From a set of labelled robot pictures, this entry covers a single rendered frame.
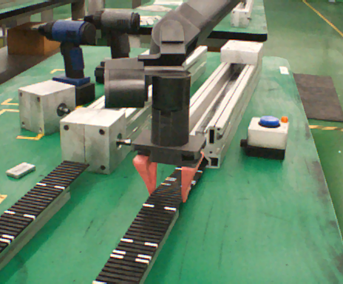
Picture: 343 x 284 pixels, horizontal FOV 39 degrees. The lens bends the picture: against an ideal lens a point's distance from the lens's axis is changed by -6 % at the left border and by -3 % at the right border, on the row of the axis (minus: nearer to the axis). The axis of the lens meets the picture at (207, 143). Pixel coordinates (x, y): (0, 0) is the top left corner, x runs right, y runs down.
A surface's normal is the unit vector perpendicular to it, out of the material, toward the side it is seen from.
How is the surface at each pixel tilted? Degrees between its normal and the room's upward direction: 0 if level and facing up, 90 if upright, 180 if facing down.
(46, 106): 90
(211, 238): 0
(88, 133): 90
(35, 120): 90
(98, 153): 90
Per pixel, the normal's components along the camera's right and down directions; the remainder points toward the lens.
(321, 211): 0.05, -0.93
